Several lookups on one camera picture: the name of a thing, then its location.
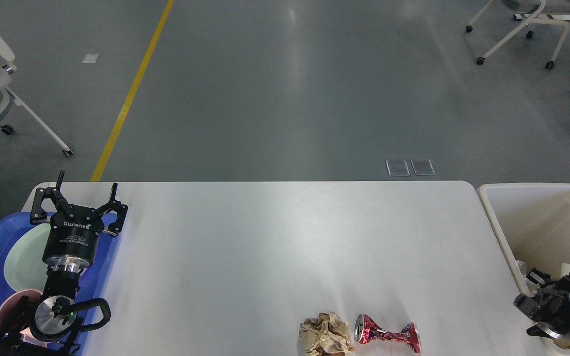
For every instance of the white wheeled chair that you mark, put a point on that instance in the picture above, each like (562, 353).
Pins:
(534, 8)

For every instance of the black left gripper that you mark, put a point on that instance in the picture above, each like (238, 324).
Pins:
(78, 240)

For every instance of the white chair base bar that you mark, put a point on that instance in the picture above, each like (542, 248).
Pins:
(563, 17)

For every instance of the brown paper ball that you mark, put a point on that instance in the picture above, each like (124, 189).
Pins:
(326, 335)

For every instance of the aluminium foil tray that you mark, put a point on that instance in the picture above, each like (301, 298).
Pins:
(523, 283)

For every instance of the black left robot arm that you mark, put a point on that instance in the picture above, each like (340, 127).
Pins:
(51, 325)

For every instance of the light green plate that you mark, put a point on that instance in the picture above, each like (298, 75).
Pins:
(24, 267)

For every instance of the red foil wrapper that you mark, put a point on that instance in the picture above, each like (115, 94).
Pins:
(367, 330)

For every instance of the beige plastic bin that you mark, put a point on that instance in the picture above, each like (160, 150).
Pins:
(531, 222)

